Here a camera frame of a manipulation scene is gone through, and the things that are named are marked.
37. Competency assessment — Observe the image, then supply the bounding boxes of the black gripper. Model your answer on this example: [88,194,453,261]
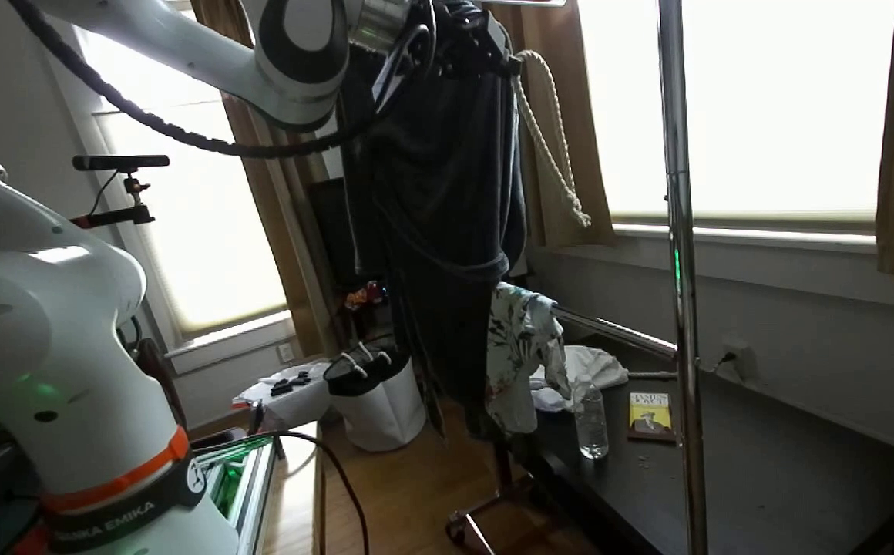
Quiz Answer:
[420,0,522,76]

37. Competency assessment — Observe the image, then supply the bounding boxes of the white rope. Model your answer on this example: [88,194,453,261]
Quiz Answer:
[511,46,596,232]

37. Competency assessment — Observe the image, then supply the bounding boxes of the black hanging garment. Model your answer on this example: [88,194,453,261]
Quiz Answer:
[335,17,533,417]

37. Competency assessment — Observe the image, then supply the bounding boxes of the grey metal pole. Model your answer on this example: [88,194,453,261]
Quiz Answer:
[654,0,716,555]

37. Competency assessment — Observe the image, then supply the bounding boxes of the red and black object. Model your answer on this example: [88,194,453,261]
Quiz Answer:
[339,278,396,342]

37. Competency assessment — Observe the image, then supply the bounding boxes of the floral patterned cloth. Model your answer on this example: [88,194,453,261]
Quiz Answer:
[485,278,575,436]

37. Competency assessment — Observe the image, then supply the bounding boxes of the crumpled white cloth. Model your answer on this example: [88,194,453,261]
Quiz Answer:
[531,342,632,417]

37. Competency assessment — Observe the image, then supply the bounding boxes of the white bucket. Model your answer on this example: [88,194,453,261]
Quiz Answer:
[322,342,428,457]

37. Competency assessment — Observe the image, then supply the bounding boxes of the clear plastic water bottle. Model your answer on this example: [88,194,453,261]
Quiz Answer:
[572,382,614,462]

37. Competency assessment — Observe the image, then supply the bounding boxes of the white baseboard heater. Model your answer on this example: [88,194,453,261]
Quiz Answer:
[164,309,313,426]

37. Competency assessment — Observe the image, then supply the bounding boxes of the wheeled chair base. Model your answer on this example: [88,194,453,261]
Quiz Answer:
[444,411,575,555]

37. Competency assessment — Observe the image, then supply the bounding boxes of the green plastic object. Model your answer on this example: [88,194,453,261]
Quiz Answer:
[205,449,257,519]

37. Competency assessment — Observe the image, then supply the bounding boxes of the black low table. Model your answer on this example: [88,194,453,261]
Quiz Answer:
[511,378,894,555]

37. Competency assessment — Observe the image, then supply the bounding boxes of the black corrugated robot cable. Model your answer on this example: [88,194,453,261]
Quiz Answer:
[11,0,390,161]

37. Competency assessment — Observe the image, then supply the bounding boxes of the chrome horizontal rail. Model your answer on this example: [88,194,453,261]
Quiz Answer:
[559,305,682,362]

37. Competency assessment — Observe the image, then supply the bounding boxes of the black camera on stand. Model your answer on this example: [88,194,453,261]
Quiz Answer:
[68,151,176,232]

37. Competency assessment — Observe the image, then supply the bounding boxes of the thin black cable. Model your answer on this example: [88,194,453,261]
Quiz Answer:
[250,426,374,555]

